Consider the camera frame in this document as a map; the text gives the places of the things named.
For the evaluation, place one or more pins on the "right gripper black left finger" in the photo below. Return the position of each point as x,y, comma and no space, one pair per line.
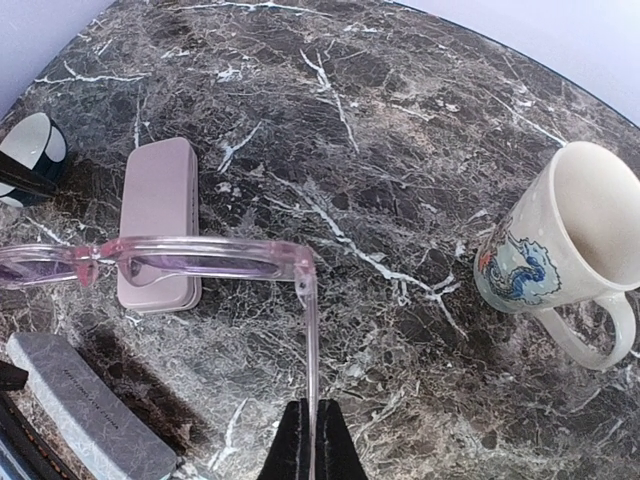
289,455

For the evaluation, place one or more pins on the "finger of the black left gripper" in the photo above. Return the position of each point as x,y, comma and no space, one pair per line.
18,176

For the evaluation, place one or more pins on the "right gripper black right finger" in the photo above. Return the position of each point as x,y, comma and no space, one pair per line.
335,454

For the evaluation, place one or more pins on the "pink glasses case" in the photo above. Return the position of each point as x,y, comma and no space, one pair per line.
160,197

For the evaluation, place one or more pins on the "clear frame dark-lens sunglasses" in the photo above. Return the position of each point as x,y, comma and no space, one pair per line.
199,257

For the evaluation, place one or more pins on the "grey glasses case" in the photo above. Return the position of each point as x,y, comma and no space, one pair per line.
106,436

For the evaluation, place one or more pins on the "white ceramic bowl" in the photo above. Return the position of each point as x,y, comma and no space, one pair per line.
38,143

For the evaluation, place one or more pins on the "cream ceramic mug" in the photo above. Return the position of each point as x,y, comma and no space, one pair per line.
573,236

